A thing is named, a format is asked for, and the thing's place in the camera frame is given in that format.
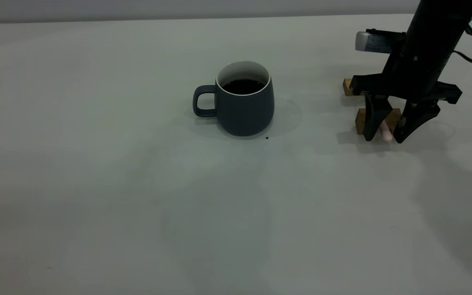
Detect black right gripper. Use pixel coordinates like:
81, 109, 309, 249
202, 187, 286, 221
350, 45, 463, 144

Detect pink-handled metal spoon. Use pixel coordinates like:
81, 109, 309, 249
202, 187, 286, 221
380, 120, 394, 142

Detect dark grey ceramic mug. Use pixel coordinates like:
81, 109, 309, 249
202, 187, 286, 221
193, 60, 275, 137

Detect dark coffee liquid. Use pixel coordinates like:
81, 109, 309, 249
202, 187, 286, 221
222, 79, 266, 95

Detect arched wooden block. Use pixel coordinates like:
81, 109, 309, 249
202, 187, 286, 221
355, 107, 403, 136

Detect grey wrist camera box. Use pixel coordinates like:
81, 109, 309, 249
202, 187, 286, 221
355, 29, 407, 54

